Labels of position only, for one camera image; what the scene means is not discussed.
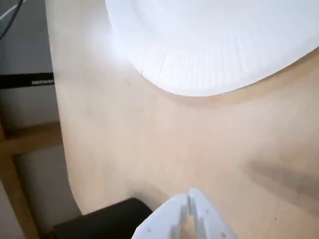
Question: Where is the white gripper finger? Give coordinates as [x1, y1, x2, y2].
[131, 191, 190, 239]
[188, 188, 239, 239]

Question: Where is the black pot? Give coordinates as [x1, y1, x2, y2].
[53, 197, 154, 239]

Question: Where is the white paper plate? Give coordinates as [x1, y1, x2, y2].
[104, 0, 319, 97]

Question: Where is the black Neewer stand bar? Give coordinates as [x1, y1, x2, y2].
[0, 71, 55, 89]

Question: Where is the wooden frame furniture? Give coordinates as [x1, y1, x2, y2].
[0, 121, 64, 239]

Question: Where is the grey cable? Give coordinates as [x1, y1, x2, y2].
[0, 0, 25, 39]

